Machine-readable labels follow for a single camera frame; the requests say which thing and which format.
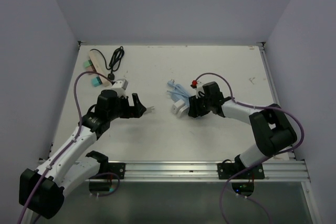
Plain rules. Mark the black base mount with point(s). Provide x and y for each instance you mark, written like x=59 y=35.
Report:
x=227 y=169
x=110 y=170

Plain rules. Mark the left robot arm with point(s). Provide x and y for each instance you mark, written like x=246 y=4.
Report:
x=44 y=189

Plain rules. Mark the pink brown plug adapter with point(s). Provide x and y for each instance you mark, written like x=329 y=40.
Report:
x=90 y=68

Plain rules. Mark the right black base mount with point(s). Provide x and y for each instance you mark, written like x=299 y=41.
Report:
x=227 y=169

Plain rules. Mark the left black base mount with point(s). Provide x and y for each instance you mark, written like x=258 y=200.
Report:
x=110 y=170

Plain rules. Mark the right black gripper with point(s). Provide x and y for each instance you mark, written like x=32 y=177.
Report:
x=195 y=111

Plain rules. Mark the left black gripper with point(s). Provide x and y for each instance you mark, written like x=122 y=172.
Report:
x=135 y=110

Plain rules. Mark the light blue power strip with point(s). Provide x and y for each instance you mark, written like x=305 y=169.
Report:
x=178 y=92

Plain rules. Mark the teal plug adapter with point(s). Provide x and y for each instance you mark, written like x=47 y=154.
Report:
x=96 y=81

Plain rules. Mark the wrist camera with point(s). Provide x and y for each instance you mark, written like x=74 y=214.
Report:
x=198 y=88
x=120 y=84

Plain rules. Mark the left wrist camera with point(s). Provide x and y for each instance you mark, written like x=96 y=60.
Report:
x=120 y=84

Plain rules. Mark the beige red power strip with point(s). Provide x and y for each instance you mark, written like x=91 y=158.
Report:
x=98 y=68

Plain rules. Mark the aluminium mounting rail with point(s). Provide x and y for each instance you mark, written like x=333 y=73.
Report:
x=275 y=171

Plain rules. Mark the white USB charger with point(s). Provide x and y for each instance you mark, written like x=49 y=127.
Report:
x=177 y=106

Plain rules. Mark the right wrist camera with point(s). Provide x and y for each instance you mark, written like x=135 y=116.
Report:
x=198 y=88

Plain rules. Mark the white folding-prong adapter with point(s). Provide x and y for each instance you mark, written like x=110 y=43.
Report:
x=150 y=109

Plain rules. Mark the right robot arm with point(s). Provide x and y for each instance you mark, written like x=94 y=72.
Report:
x=271 y=129

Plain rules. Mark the green plug adapter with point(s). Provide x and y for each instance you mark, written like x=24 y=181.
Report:
x=87 y=64

